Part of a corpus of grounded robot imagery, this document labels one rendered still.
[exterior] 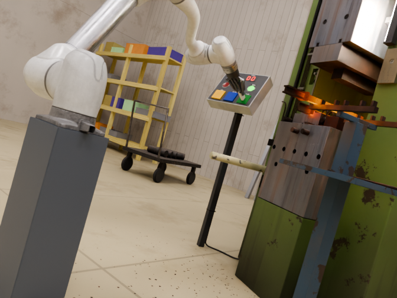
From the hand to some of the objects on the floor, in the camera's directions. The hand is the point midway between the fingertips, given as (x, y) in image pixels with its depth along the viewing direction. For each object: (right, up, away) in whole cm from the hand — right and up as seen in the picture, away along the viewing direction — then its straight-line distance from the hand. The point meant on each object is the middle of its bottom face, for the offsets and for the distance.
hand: (241, 94), depth 216 cm
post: (-26, -99, +21) cm, 104 cm away
